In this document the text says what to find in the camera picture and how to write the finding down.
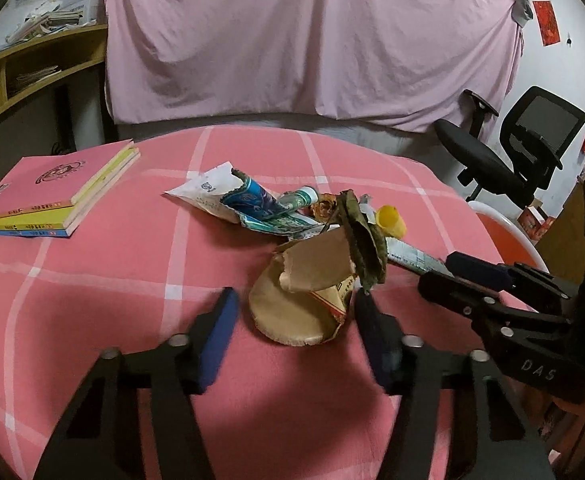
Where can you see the blue green snack wrapper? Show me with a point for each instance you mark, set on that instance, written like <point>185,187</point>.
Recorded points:
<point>260,211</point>

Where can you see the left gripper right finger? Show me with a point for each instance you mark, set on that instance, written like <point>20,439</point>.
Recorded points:
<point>491,437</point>

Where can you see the wooden cabinet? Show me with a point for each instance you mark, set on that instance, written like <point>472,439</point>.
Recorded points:
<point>562,247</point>

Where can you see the pink checked tablecloth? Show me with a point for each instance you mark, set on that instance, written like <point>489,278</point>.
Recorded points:
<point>141,267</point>

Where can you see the large pink hanging sheet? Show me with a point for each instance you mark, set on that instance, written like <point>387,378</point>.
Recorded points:
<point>401,64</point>

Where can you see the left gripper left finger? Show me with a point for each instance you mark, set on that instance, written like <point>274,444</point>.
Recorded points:
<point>98,435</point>

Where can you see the red wall paper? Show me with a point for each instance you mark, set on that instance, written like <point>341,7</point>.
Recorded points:
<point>548,26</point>

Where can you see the wooden wall shelf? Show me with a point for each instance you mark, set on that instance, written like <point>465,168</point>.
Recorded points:
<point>29,68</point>

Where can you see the black office chair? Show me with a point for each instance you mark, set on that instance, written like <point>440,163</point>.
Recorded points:
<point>534,135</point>

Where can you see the red plastic trash bucket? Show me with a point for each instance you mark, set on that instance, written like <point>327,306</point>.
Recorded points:
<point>512,244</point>

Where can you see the white paper wrapper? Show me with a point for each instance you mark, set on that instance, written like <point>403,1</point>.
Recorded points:
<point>206,191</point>

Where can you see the pink top book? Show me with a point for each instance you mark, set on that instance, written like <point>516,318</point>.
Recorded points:
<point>51,182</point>

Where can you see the yellow blue bottom book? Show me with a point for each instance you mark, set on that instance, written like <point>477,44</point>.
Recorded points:
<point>62,222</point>

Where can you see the stack of papers on shelf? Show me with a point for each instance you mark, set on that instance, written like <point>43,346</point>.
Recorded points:
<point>50,18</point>

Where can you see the white green paper strip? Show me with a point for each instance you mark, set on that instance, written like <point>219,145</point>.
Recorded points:
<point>413,259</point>

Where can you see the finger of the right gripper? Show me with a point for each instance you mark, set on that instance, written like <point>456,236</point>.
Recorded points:
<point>479,304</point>
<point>540,290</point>

